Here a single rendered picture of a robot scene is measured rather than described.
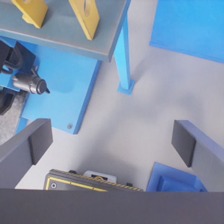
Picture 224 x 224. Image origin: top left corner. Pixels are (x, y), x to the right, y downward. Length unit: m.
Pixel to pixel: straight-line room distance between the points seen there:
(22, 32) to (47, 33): 0.07
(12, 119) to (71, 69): 0.67
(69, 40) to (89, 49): 0.06
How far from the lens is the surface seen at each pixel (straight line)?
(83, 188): 1.21
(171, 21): 1.30
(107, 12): 0.46
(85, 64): 1.47
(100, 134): 1.44
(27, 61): 1.26
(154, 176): 1.46
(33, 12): 0.47
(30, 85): 1.11
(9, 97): 1.28
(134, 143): 1.42
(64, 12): 0.49
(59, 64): 1.55
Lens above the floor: 1.42
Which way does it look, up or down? 80 degrees down
